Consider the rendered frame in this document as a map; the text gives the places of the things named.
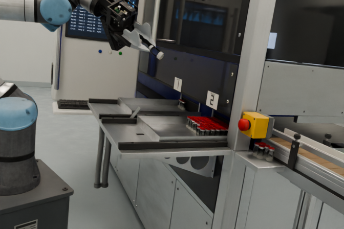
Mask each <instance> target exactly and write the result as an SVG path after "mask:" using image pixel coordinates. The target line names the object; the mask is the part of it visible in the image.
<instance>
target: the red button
mask: <svg viewBox="0 0 344 229"><path fill-rule="evenodd" d="M238 128H239V130H241V131H247V130H248V128H249V122H248V120H247V119H240V120H239V122H238Z"/></svg>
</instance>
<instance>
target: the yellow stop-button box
mask: <svg viewBox="0 0 344 229"><path fill-rule="evenodd" d="M243 119H247V120H248V122H249V128H248V130H247V131H241V132H242V133H243V134H245V135H247V136H249V137H251V138H253V139H264V138H266V139H269V138H270V136H271V130H272V125H273V120H274V118H273V117H271V116H269V115H266V114H264V113H262V112H244V113H243Z"/></svg>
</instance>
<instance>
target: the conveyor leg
mask: <svg viewBox="0 0 344 229"><path fill-rule="evenodd" d="M290 182H291V181H290ZM291 183H292V184H294V183H293V182H291ZM294 185H295V186H297V185H296V184H294ZM297 187H298V188H300V187H299V186H297ZM300 189H301V191H300V196H299V200H298V205H297V209H296V214H295V218H294V223H293V228H292V229H310V225H311V221H312V216H313V212H314V208H315V203H316V199H317V198H316V197H315V196H313V195H311V194H310V193H308V192H307V191H305V190H304V189H302V188H300Z"/></svg>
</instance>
